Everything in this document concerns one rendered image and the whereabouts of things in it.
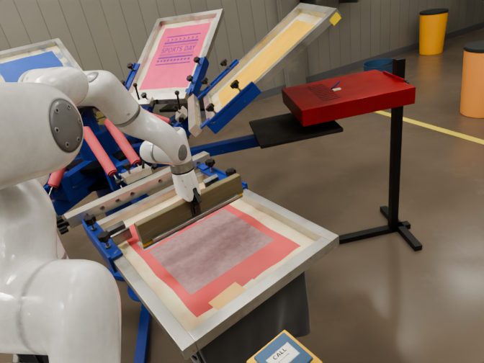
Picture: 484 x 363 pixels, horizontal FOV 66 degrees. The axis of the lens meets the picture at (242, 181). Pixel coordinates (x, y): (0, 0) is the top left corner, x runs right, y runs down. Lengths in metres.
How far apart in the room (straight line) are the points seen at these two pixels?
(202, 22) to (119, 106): 2.15
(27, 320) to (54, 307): 0.03
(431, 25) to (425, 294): 5.64
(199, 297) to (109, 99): 0.61
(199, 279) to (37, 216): 0.82
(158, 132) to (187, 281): 0.48
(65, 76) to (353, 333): 1.88
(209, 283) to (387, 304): 1.40
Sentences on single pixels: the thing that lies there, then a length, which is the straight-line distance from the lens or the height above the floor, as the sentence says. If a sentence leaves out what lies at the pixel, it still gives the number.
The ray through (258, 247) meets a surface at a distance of 1.27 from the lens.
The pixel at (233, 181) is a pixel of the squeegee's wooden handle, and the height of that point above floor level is 1.12.
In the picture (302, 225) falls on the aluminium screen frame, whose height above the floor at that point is 0.99.
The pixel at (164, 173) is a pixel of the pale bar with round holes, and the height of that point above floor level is 1.04.
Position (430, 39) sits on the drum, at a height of 0.27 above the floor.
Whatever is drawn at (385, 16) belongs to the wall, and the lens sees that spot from 7.38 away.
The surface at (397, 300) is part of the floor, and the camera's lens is 2.41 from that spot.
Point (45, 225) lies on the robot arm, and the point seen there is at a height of 1.56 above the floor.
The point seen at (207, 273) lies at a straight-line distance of 1.22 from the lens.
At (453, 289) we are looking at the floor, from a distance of 2.53.
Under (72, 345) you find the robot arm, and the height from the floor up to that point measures 1.49.
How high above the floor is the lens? 1.76
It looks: 29 degrees down
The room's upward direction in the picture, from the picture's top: 11 degrees counter-clockwise
